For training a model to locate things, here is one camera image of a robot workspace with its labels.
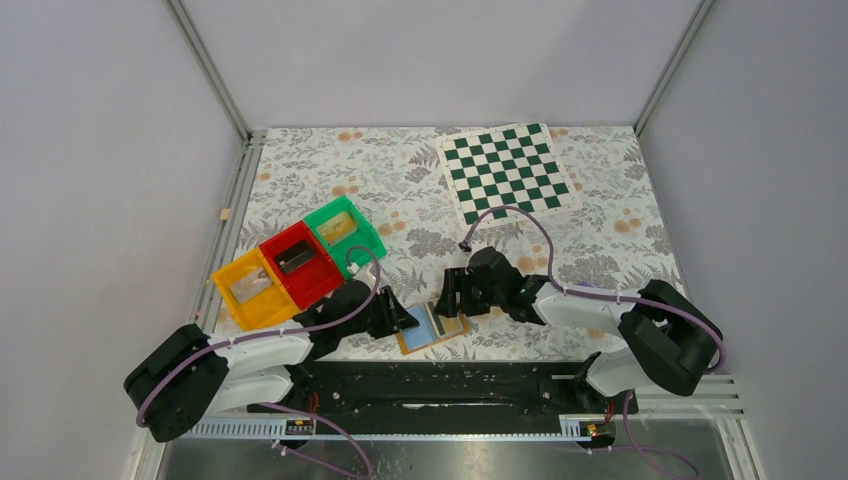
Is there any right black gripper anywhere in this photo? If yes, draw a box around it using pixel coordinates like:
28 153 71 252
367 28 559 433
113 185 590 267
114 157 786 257
434 267 505 318

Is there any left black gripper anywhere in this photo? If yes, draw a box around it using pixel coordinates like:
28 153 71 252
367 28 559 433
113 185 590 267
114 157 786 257
340 285 418 339

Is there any orange card holder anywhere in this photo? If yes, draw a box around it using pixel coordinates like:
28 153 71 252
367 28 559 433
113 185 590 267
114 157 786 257
396 302 470 355

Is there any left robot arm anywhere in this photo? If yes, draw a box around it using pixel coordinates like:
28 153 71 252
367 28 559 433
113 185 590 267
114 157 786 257
123 280 420 443

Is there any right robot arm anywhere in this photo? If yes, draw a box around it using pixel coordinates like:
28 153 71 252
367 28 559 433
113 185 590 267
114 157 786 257
434 247 723 412

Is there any black card in red bin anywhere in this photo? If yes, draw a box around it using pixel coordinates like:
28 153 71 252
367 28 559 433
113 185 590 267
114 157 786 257
274 240 316 275

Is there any silver card in yellow bin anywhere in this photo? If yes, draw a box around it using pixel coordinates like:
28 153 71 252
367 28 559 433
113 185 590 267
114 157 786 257
230 267 273 304

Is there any green plastic bin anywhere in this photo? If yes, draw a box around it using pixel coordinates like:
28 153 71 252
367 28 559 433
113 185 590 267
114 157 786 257
304 196 386 279

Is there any red plastic bin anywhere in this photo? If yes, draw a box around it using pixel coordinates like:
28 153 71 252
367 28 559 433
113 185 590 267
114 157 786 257
259 221 344 310

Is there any yellow plastic bin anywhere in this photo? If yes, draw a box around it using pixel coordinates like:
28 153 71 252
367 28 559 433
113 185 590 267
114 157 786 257
212 248 301 331

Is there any green white chessboard mat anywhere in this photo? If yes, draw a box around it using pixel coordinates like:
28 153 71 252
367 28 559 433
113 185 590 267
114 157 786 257
435 123 583 229

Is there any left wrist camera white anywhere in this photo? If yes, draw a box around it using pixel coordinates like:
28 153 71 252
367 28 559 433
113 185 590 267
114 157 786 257
347 262 380 288

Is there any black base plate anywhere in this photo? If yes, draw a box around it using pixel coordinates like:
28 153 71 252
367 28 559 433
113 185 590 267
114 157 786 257
280 361 638 435

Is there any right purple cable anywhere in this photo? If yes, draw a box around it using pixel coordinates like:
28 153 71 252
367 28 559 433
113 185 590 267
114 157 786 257
458 205 728 480

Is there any purple cable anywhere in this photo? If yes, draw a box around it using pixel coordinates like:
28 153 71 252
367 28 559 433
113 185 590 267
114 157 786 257
135 245 384 480
458 205 728 480

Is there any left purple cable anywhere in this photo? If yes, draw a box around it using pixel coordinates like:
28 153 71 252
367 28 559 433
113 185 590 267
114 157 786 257
135 245 384 480

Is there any aluminium rail front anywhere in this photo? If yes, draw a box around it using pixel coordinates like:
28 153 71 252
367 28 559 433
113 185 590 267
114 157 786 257
181 376 744 442

